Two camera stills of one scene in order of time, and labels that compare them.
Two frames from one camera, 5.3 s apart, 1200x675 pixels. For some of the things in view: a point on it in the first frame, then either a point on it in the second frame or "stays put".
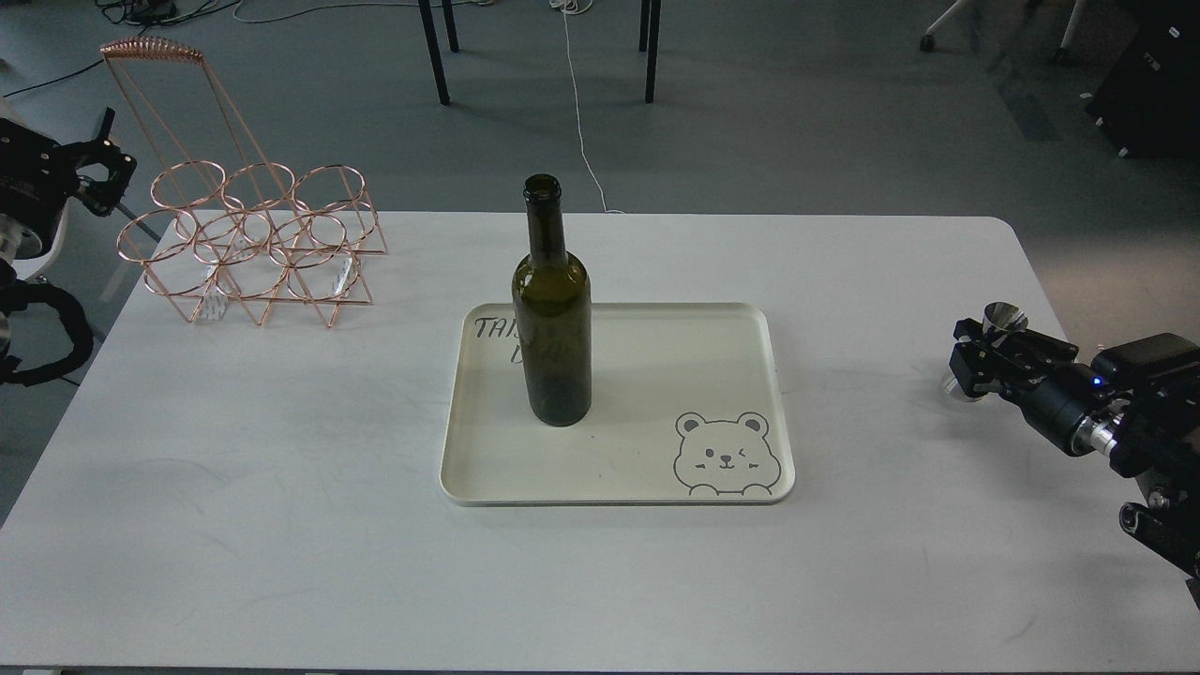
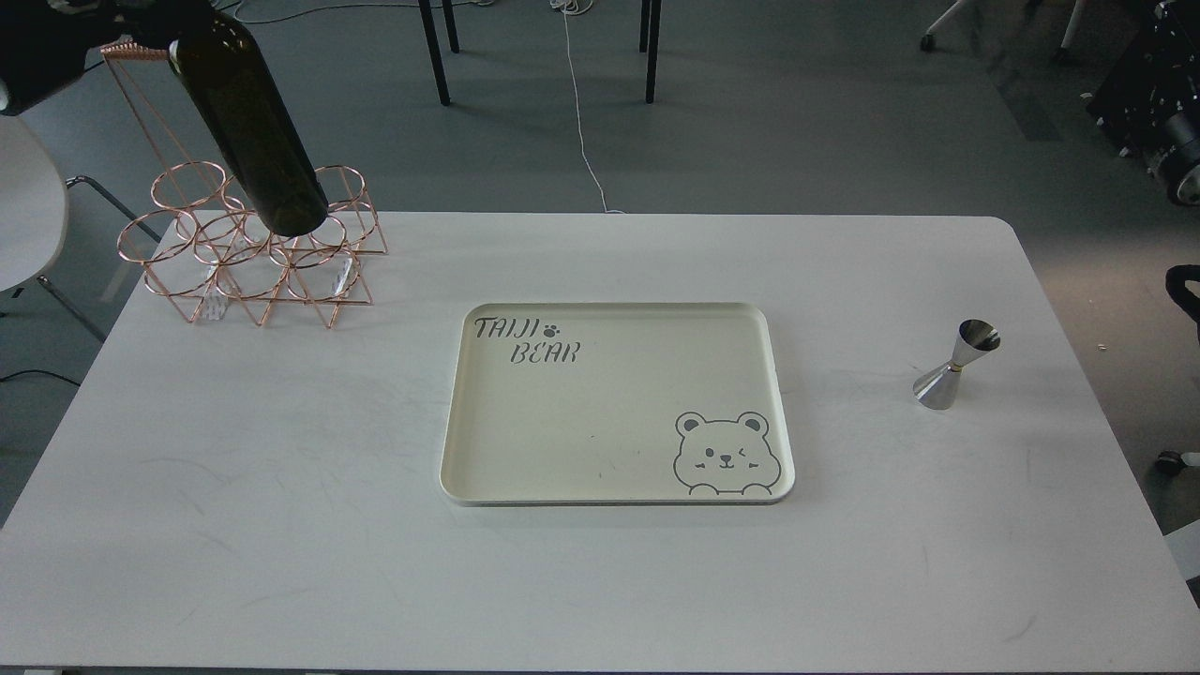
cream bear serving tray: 688,403 stays put
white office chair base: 1060,55 stays put
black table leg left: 433,52 stays put
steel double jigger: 1000,319 -> 937,387
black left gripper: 38,175 -> 43,42
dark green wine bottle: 552,316 -> 234,88
